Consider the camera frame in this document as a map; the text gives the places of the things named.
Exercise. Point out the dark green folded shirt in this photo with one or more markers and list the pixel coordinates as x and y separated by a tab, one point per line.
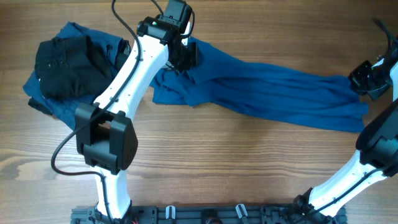
67	72

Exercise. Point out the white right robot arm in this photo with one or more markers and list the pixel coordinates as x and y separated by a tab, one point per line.
374	160

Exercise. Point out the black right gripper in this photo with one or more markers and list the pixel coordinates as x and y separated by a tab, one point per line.
357	76

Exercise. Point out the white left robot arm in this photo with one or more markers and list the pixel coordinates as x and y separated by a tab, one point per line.
107	140

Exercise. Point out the navy blue folded shirt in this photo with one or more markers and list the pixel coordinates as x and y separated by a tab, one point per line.
119	53

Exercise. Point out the blue polo shirt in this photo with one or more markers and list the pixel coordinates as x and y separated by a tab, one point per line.
262	90

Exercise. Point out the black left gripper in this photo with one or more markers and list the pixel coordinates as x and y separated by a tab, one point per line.
191	60

